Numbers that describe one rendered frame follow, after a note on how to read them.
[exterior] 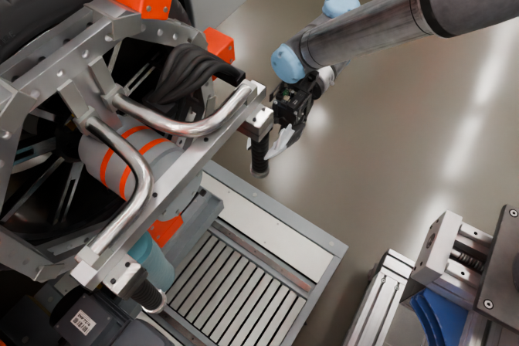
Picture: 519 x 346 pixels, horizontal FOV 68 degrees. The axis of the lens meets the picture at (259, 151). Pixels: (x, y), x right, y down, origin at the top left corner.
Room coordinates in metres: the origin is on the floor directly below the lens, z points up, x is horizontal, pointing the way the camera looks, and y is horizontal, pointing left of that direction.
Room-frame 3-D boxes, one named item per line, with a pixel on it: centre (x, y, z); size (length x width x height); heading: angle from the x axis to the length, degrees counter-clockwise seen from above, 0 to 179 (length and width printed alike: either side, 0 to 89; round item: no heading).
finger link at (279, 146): (0.43, -0.04, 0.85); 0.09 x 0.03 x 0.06; 154
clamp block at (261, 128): (0.43, 0.02, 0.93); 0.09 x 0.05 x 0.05; 55
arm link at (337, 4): (0.65, -0.16, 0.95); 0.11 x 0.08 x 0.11; 137
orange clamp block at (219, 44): (0.67, 0.11, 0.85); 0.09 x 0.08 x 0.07; 145
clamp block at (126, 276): (0.16, 0.22, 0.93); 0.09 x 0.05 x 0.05; 55
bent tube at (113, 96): (0.42, 0.13, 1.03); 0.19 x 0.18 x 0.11; 55
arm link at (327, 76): (0.60, -0.13, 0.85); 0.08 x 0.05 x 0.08; 55
